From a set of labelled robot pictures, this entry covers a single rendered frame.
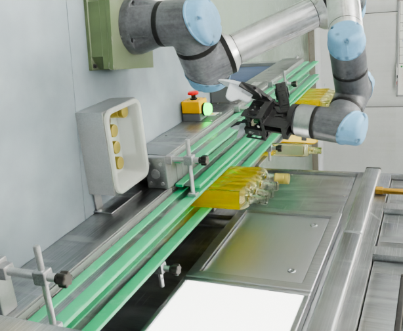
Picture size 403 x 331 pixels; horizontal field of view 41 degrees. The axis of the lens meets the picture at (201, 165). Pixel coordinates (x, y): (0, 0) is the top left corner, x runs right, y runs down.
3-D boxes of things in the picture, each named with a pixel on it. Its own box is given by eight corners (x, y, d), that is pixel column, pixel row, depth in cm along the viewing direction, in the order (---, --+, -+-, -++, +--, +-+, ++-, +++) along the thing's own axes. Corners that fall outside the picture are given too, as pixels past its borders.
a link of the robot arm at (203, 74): (168, 40, 146) (349, -45, 147) (185, 81, 157) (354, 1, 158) (181, 62, 138) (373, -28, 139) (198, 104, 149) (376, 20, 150)
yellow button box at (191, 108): (182, 121, 192) (201, 121, 189) (179, 100, 190) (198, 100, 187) (190, 115, 198) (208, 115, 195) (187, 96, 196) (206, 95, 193)
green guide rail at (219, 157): (175, 186, 159) (200, 188, 155) (174, 184, 158) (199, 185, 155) (305, 75, 310) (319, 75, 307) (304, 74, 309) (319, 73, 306)
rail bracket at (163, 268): (131, 286, 139) (178, 293, 134) (127, 263, 137) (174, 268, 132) (138, 278, 143) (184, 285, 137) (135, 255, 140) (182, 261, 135)
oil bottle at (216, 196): (182, 206, 165) (249, 211, 156) (180, 189, 163) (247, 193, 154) (190, 199, 170) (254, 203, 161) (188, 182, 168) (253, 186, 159)
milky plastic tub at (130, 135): (90, 195, 142) (119, 197, 138) (75, 111, 135) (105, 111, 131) (124, 173, 157) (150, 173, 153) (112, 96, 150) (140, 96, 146)
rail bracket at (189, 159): (169, 196, 155) (209, 199, 150) (161, 140, 150) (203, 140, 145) (173, 192, 158) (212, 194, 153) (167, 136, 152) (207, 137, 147)
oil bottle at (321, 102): (282, 111, 268) (340, 111, 257) (281, 100, 267) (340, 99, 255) (285, 108, 273) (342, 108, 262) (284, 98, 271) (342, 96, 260)
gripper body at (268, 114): (237, 113, 124) (285, 121, 118) (253, 90, 129) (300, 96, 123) (243, 138, 129) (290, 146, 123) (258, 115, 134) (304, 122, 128)
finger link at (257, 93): (241, 81, 125) (272, 103, 125) (243, 77, 126) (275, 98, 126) (233, 93, 129) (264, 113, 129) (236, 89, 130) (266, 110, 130)
